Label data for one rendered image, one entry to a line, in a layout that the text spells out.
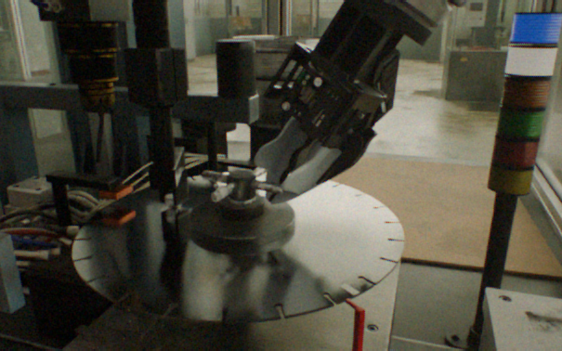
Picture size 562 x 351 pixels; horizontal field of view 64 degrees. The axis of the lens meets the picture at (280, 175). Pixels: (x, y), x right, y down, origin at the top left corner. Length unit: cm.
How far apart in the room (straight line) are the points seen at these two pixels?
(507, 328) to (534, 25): 29
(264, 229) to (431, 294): 39
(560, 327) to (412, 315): 27
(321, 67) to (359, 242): 18
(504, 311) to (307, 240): 19
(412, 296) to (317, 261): 36
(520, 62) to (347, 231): 25
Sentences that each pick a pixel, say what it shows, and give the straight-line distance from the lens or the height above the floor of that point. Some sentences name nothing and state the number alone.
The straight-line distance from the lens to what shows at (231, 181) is 45.
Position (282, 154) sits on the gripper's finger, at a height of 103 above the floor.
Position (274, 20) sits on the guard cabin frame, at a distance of 153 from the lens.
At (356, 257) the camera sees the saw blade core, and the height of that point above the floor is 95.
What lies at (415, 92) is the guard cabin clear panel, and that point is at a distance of 148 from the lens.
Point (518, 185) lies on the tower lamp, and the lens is 56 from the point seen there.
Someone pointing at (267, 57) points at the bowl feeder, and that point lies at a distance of 109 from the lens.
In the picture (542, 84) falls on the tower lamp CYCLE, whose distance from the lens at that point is 54.
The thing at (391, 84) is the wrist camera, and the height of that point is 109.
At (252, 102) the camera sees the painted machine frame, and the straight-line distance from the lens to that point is 67.
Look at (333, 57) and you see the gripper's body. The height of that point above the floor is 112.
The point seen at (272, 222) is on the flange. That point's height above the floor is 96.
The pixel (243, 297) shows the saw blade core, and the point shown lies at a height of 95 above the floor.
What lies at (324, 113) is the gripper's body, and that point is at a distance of 36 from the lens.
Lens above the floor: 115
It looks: 19 degrees down
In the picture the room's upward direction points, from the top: straight up
